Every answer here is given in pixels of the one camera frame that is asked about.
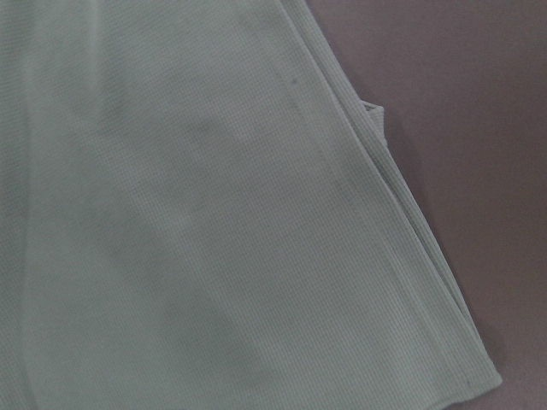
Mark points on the olive green long-sleeve shirt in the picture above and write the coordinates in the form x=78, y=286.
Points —
x=199, y=212

